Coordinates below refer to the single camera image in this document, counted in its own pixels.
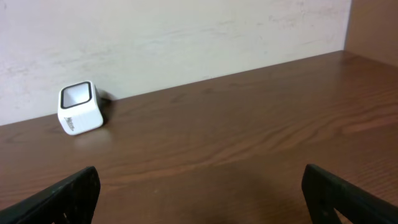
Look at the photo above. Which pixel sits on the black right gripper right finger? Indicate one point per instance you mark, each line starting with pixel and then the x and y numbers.
pixel 327 194

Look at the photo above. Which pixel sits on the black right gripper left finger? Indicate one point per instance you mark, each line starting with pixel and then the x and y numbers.
pixel 71 200

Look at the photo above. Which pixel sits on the white barcode scanner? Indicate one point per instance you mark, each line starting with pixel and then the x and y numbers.
pixel 79 108

